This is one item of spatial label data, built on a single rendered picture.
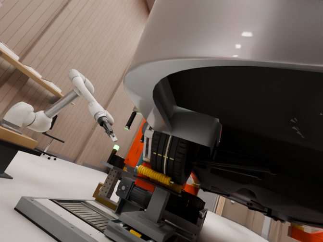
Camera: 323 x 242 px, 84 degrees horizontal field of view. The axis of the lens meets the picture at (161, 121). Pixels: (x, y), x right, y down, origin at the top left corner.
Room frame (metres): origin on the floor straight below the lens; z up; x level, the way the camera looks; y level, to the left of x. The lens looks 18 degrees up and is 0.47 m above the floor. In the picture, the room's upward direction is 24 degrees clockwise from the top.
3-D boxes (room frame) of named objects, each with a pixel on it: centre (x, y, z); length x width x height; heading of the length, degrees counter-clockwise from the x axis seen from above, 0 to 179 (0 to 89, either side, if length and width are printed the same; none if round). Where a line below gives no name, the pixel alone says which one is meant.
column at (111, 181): (2.24, 0.25, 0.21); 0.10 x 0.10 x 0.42; 67
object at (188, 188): (3.72, -0.96, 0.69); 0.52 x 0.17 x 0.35; 67
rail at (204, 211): (2.91, -1.16, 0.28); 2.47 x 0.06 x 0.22; 157
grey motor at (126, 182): (1.78, -0.09, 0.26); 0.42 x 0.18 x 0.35; 67
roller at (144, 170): (1.30, -0.10, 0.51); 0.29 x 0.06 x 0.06; 67
